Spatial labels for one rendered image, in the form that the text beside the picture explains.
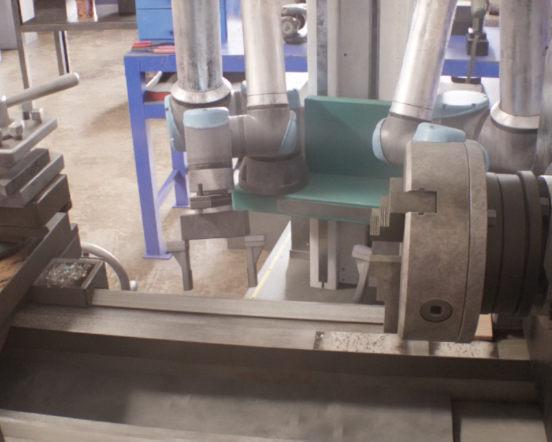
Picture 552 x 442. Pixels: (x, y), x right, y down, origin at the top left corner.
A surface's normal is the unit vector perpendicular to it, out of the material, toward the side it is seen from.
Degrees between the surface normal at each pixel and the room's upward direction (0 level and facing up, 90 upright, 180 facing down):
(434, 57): 79
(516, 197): 22
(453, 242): 60
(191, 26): 100
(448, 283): 83
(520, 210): 34
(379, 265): 70
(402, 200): 41
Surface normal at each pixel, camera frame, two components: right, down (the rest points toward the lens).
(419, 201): -0.11, -0.38
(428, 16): -0.38, 0.09
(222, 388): -0.22, -0.83
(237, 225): -0.17, 0.06
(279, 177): 0.16, 0.11
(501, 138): -0.84, 0.40
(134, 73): -0.15, 0.46
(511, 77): -0.69, 0.49
